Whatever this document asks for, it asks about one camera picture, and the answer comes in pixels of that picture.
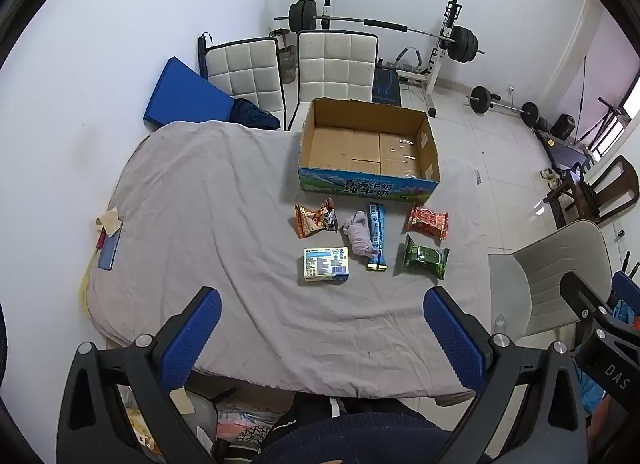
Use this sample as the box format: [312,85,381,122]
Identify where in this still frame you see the beige paper scrap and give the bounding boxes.
[96,207,123,236]

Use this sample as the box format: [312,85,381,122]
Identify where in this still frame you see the grey gas cylinder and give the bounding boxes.
[277,41,299,85]

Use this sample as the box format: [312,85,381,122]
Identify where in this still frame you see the person's legs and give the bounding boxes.
[215,389,456,464]

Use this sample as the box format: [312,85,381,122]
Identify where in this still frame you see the long barbell with black plates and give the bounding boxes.
[274,0,486,65]

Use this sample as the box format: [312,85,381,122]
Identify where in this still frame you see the pink patterned floor mat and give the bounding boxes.
[215,406,281,445]

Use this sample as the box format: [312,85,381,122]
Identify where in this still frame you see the black blue baton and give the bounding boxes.
[198,33,211,80]

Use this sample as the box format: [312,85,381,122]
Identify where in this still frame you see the yellow strap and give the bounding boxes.
[77,254,93,317]

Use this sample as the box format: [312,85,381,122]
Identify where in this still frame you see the white padded chair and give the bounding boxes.
[205,38,288,131]
[287,30,379,132]

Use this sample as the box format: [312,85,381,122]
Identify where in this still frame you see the black speaker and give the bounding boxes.
[552,114,576,140]

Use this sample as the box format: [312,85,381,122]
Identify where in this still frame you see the black treadmill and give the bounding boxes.
[535,129,596,170]

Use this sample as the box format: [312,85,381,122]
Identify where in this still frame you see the long blue packet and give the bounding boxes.
[366,202,389,273]

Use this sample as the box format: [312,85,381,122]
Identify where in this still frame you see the grey exercise machine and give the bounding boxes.
[396,46,426,70]

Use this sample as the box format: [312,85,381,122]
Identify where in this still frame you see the purple grey sock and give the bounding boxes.
[341,211,377,259]

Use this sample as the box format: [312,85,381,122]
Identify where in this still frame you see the black tripod stand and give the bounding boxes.
[575,96,631,145]

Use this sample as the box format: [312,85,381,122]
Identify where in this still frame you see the dark blue jacket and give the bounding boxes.
[231,98,281,131]

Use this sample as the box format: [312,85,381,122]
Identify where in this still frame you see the white weight bench rack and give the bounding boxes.
[320,0,463,117]

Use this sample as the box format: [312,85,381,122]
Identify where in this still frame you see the window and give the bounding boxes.
[587,94,640,161]

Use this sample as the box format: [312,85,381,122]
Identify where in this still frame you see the beige plastic chair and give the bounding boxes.
[487,219,618,345]

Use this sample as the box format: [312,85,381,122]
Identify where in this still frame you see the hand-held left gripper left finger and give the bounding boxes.
[56,286,223,464]

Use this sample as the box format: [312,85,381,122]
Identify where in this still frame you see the orange snack packet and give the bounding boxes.
[294,198,338,239]

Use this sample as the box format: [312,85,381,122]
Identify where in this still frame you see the white blue tissue pack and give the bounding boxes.
[302,246,349,285]

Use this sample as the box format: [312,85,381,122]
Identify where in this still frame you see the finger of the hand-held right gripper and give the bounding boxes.
[611,270,640,301]
[559,271,614,334]

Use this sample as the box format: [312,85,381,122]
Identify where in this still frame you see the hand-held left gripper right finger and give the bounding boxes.
[422,286,588,464]

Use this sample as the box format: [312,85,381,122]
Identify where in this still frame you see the blue phone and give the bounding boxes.
[97,233,122,271]

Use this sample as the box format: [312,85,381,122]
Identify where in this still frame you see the person's right forearm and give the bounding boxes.
[580,364,618,445]

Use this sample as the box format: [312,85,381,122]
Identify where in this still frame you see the red snack packet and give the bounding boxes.
[403,206,449,241]

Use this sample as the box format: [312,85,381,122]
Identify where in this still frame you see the blue foam mat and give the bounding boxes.
[143,56,236,126]

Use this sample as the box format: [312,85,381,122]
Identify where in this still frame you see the short barbell with black plates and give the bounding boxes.
[465,85,541,126]

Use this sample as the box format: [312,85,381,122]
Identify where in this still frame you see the green snack packet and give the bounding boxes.
[401,235,450,279]

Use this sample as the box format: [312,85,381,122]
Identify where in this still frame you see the cardboard box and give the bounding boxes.
[297,98,442,205]

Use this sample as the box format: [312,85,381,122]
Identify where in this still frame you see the brown wooden chair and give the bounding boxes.
[542,154,640,227]

